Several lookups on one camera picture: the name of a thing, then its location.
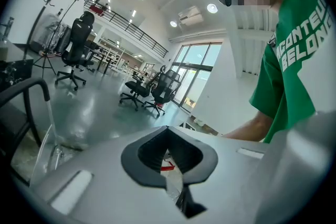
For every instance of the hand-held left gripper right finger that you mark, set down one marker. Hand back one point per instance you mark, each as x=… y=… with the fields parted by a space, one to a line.
x=228 y=165

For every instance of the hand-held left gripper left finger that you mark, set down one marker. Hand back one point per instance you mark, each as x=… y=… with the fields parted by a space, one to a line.
x=110 y=191

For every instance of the clear water jug red handle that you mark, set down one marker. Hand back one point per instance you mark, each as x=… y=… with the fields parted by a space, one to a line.
x=168 y=166

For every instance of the metal platform trolley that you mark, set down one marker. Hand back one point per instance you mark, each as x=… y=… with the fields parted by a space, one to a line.
x=39 y=84

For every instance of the person's right forearm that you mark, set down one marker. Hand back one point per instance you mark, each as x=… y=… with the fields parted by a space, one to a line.
x=246 y=127

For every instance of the white plastic bag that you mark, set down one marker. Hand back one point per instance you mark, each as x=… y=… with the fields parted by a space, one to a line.
x=199 y=121

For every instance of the glass entrance door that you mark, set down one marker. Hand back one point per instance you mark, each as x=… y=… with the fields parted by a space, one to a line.
x=197 y=73

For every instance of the black mesh office chair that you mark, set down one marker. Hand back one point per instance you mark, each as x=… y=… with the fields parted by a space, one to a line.
x=76 y=44
x=136 y=90
x=165 y=89

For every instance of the person in green shirt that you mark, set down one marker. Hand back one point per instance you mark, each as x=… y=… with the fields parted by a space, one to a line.
x=288 y=60

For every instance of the white shelf unit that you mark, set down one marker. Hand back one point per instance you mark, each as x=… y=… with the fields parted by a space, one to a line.
x=110 y=53

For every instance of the round ceiling light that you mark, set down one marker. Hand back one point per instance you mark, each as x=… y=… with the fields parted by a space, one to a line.
x=212 y=8
x=173 y=23

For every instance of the black desk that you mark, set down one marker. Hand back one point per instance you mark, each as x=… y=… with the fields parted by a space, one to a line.
x=15 y=70

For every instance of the white ceiling air conditioner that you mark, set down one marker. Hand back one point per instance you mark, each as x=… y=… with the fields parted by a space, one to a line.
x=190 y=16

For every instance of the black mezzanine railing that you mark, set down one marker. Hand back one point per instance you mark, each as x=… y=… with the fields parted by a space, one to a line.
x=131 y=29

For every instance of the clear plastic wrapped bundle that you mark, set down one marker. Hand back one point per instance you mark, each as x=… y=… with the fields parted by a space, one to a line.
x=50 y=31

